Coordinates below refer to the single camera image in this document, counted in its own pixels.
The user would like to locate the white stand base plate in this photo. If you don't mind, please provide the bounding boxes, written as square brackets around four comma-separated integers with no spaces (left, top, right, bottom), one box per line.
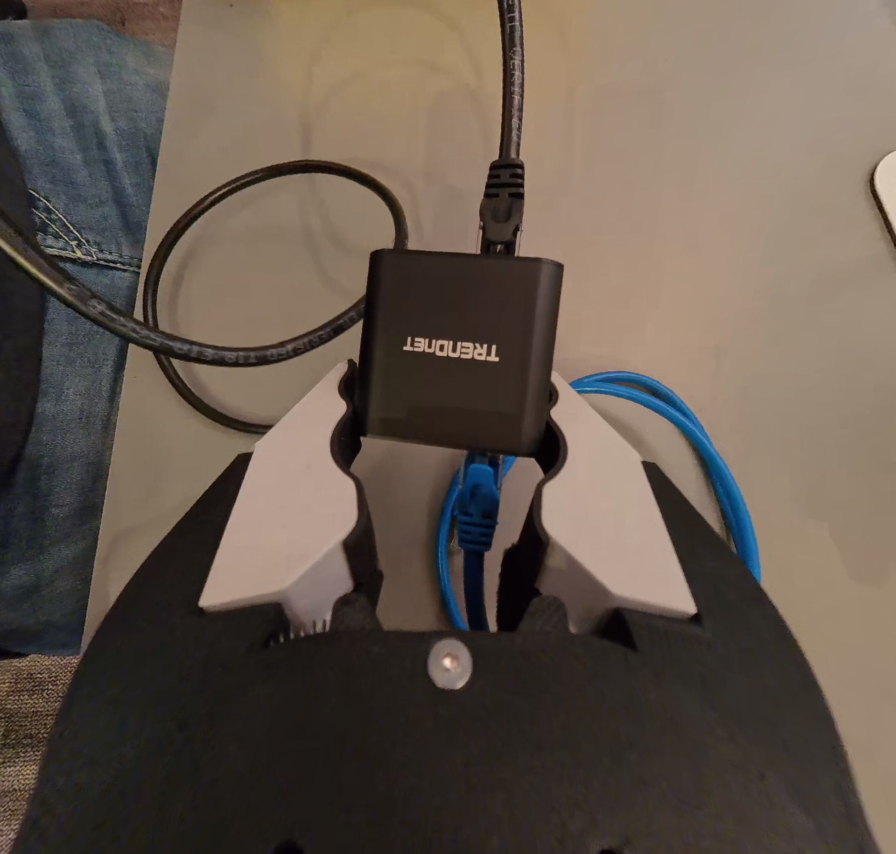
[871,150,896,250]

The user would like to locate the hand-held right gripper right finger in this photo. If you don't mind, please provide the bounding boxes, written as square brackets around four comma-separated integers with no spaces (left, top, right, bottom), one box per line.
[497,371,701,634]

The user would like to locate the person's blue jeans legs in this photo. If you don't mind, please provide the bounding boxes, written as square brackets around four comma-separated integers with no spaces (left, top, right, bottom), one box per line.
[0,19,174,656]

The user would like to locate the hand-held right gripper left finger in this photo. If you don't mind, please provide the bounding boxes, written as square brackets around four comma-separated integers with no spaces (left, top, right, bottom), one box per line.
[199,361,384,622]

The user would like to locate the blue ethernet cable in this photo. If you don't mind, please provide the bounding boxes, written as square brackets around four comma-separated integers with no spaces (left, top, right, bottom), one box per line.
[437,371,763,633]

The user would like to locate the black network switch box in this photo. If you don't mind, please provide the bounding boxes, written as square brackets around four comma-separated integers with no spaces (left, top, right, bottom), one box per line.
[357,249,566,454]

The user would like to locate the black ethernet cable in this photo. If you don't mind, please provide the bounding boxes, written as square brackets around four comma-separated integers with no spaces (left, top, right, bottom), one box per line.
[0,0,527,435]

